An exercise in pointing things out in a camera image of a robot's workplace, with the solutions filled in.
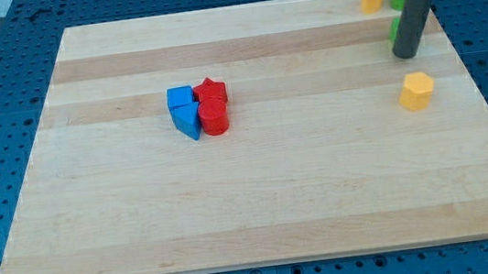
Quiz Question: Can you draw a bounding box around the blue cube block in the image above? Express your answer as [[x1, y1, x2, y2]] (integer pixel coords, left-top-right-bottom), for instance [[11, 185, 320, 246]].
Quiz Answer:
[[166, 85, 194, 111]]

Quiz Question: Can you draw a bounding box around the green star block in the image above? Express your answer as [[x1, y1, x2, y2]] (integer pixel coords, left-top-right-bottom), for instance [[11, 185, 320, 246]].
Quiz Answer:
[[388, 17, 400, 44]]

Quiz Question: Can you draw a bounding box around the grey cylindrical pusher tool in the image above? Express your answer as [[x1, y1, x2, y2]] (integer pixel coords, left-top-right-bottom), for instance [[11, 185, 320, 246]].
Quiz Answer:
[[392, 0, 432, 60]]

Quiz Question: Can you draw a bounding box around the red star block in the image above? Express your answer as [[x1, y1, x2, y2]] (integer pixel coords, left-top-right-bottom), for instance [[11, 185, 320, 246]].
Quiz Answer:
[[192, 78, 228, 104]]

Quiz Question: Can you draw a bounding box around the wooden board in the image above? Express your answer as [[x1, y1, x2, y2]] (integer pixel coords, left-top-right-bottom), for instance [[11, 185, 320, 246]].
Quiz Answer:
[[0, 0, 488, 274]]

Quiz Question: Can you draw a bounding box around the red cylinder block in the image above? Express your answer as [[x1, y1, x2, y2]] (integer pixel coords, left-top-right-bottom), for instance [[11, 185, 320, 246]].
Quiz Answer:
[[198, 98, 230, 136]]

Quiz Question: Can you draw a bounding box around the yellow hexagon block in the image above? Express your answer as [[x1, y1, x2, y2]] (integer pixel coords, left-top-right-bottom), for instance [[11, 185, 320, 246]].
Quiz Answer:
[[398, 71, 435, 112]]

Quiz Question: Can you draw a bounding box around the blue triangle block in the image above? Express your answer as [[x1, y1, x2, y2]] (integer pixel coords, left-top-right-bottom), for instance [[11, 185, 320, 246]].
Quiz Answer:
[[170, 102, 201, 141]]

